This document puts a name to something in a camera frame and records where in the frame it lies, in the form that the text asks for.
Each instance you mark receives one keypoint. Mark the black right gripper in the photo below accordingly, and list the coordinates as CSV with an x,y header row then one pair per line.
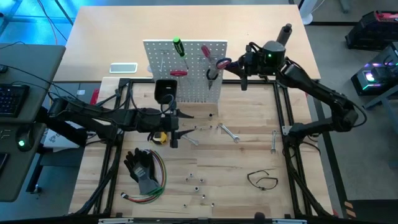
x,y
253,63

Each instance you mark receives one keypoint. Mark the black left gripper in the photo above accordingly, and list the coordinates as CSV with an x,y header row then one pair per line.
x,y
155,121

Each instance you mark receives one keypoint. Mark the white perforated pegboard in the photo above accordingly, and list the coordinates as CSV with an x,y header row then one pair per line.
x,y
192,90

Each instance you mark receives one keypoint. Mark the green black screwdriver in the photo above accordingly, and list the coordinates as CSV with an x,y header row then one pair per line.
x,y
178,46

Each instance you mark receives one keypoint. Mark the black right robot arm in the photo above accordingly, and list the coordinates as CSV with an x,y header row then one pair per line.
x,y
311,87

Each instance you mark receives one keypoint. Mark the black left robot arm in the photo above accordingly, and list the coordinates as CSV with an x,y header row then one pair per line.
x,y
99,115

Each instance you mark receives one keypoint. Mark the yellow tape measure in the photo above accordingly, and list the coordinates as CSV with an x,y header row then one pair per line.
x,y
161,138

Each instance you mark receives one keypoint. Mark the black table clamp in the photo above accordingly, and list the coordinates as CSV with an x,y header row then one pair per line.
x,y
265,77

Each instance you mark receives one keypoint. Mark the black plastic bin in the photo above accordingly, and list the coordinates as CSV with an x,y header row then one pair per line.
x,y
165,91

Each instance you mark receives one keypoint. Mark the black cylindrical bottle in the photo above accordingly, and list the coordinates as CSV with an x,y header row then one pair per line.
x,y
284,32

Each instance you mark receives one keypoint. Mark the black grey work glove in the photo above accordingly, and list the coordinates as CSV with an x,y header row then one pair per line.
x,y
141,171

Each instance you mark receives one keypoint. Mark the white rectangular phone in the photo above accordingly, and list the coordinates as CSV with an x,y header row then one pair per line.
x,y
123,68

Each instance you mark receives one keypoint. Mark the black safety glasses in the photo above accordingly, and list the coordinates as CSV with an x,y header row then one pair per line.
x,y
267,184

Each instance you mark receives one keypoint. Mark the light wooden desk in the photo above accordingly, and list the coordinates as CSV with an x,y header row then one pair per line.
x,y
124,37

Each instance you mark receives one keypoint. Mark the white box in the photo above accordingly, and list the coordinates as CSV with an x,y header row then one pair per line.
x,y
57,141

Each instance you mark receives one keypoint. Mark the computer case with lights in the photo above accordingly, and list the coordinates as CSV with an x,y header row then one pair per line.
x,y
373,77

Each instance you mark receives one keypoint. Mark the black crate red lid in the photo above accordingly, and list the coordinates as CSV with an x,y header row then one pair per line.
x,y
370,31

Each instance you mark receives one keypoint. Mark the black computer mouse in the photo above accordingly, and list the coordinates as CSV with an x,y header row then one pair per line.
x,y
24,140

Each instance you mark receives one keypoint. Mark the grey desk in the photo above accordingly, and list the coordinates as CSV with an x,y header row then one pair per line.
x,y
31,62

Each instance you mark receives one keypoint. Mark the black keyboard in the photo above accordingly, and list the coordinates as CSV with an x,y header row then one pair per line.
x,y
12,99

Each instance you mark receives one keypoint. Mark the black platform striped corner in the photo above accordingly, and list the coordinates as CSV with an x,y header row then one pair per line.
x,y
373,213

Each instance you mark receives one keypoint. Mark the black aluminium frame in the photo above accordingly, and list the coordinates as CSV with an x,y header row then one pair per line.
x,y
138,81

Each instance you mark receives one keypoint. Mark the white pedestal base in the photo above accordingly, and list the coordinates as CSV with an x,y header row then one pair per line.
x,y
308,17

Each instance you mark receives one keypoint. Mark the white metal bracket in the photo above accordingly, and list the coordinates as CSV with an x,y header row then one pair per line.
x,y
289,221
115,221

